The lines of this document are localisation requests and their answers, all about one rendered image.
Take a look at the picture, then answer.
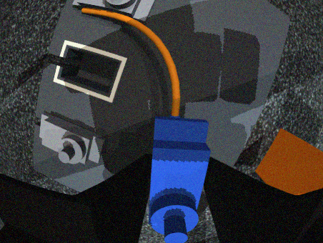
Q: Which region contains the blue micro servo with orange cable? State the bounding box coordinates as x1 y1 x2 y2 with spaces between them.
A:
81 7 211 243

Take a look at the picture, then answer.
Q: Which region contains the grey flat deck plate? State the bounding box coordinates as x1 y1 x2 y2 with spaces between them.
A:
34 0 291 193

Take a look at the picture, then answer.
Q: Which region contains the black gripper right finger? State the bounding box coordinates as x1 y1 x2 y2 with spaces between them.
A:
203 157 323 243

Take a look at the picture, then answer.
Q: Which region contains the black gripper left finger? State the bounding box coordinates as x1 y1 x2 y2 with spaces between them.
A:
0 154 153 243

